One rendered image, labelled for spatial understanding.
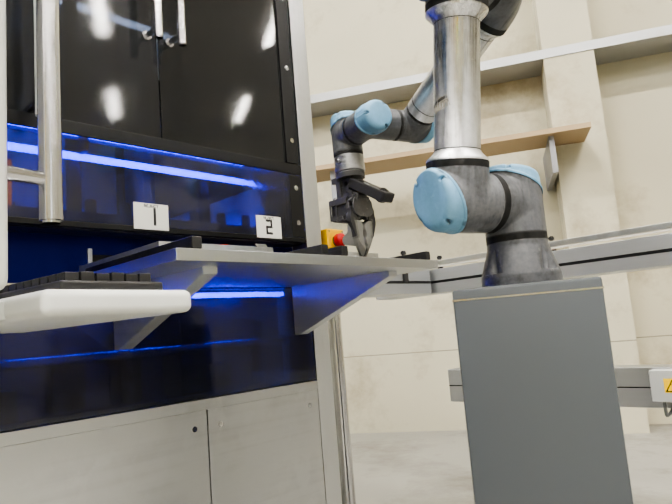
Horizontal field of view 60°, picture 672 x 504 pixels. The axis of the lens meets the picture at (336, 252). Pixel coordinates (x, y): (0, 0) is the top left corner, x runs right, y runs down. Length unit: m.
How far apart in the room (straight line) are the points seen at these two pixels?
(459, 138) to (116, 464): 0.92
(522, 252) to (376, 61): 3.55
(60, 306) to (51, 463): 0.61
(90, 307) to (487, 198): 0.69
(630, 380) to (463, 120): 1.16
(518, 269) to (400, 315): 3.05
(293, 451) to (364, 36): 3.60
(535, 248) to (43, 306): 0.82
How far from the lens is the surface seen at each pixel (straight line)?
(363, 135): 1.39
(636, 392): 2.01
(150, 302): 0.76
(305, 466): 1.62
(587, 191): 3.90
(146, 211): 1.37
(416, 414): 4.16
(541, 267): 1.13
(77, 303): 0.70
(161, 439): 1.36
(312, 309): 1.52
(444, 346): 4.09
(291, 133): 1.71
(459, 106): 1.09
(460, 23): 1.14
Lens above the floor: 0.74
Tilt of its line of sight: 8 degrees up
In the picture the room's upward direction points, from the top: 5 degrees counter-clockwise
